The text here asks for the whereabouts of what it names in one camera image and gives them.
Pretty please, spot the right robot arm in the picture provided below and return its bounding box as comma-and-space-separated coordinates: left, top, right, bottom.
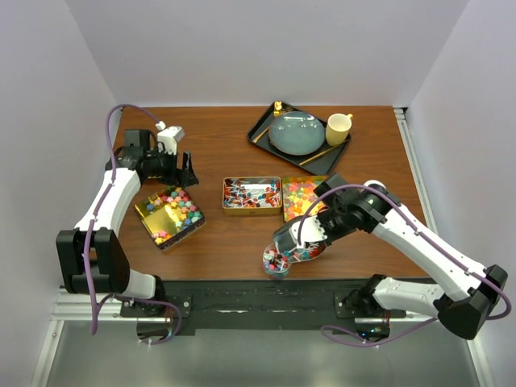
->
314, 174, 508, 339

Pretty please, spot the tin of lollipops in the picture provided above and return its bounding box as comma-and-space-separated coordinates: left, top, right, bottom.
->
222, 177, 283, 216

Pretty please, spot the tin of gummy candies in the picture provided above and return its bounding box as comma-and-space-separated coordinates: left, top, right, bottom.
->
281, 175, 327, 222

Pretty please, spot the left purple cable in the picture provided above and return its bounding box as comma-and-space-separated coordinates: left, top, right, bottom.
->
81, 103, 183, 346

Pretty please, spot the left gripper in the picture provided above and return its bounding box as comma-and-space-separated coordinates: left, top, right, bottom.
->
145, 146, 198, 188

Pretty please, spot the gold chopstick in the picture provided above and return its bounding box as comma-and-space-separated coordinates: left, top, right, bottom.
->
299, 146, 339, 166

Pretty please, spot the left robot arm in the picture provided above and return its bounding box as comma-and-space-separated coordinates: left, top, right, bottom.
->
56, 123, 206, 316

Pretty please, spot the blue-grey plate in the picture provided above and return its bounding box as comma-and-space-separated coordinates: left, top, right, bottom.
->
268, 111, 325, 156

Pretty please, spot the metal scoop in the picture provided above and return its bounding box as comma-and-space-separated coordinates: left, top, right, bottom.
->
273, 217, 327, 264

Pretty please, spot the clear glass jar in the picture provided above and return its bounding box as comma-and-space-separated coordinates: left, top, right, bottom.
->
262, 244, 291, 281

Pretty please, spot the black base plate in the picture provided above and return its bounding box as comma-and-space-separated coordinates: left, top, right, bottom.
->
120, 279, 404, 343

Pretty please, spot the silver jar lid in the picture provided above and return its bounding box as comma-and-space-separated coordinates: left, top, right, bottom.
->
364, 180, 386, 189

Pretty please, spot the tin of star candies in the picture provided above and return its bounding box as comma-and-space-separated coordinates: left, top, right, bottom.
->
134, 186, 206, 251

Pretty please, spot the gold spoon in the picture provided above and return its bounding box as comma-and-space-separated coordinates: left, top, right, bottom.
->
273, 101, 283, 118

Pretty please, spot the yellow cup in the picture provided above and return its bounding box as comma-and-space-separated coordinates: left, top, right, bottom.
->
326, 114, 353, 147

